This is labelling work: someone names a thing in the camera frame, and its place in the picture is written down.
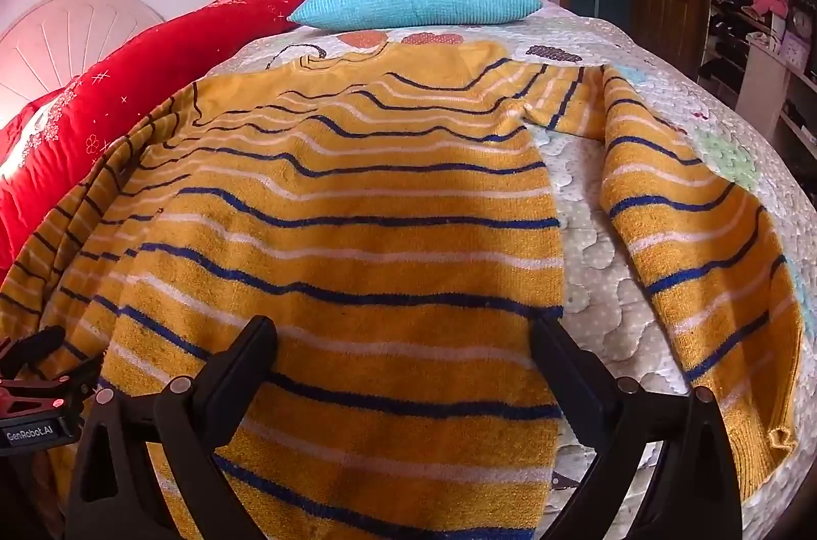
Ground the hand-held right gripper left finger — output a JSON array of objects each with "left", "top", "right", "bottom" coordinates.
[{"left": 64, "top": 315, "right": 278, "bottom": 540}]

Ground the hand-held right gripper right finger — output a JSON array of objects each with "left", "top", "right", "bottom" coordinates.
[{"left": 530, "top": 316, "right": 745, "bottom": 540}]

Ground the yellow striped sweater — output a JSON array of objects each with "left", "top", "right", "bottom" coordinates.
[{"left": 0, "top": 39, "right": 806, "bottom": 540}]

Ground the white printed quilt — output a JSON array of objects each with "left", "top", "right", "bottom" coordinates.
[{"left": 191, "top": 4, "right": 817, "bottom": 540}]

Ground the red blanket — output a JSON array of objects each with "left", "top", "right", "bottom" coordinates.
[{"left": 0, "top": 0, "right": 337, "bottom": 286}]

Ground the white shoe rack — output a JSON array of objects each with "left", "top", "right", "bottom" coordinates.
[{"left": 695, "top": 0, "right": 817, "bottom": 161}]

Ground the pink round headboard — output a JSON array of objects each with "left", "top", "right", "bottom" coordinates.
[{"left": 0, "top": 0, "right": 169, "bottom": 128}]

